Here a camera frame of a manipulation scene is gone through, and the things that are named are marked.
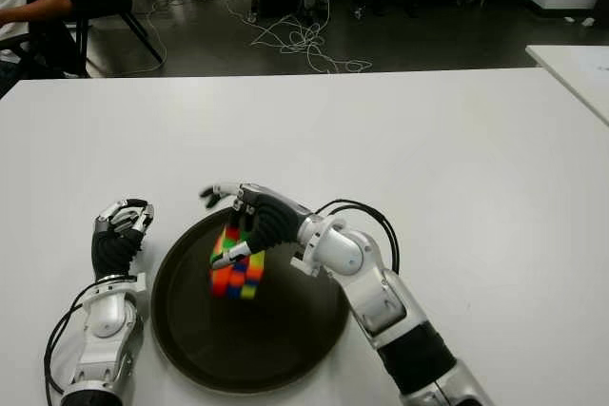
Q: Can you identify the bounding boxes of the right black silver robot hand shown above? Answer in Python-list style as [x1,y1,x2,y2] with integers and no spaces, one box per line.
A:
[198,182,315,271]

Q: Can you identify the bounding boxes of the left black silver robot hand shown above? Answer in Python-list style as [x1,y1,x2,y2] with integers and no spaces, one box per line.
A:
[89,197,156,280]

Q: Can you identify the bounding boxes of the multicoloured Rubik's cube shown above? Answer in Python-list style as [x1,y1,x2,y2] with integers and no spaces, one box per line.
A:
[208,222,266,301]

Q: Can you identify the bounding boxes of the round dark brown plate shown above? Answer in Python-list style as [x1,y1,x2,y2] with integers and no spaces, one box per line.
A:
[150,208,354,386]

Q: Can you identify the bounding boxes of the black office chair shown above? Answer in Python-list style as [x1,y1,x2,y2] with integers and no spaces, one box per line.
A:
[0,15,91,80]

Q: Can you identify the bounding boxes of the white side table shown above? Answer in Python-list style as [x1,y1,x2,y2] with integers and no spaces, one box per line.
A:
[525,44,609,127]

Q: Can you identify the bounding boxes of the right white wrist camera bracket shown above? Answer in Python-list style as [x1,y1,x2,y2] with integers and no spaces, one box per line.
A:
[289,247,323,280]

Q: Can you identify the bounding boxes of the left arm black cables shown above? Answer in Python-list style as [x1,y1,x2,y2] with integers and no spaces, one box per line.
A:
[43,281,95,400]

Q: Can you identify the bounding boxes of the arm black cables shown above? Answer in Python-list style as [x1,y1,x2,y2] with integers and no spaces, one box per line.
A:
[43,281,95,400]
[314,199,402,275]

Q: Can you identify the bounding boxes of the right arm black cables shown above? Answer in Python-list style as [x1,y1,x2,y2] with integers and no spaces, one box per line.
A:
[314,199,402,275]

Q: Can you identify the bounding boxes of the tangled white floor cable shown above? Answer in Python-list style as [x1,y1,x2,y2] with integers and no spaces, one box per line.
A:
[226,1,375,75]

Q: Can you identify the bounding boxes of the thin white floor cable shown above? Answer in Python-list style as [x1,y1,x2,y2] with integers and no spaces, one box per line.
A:
[112,0,168,78]

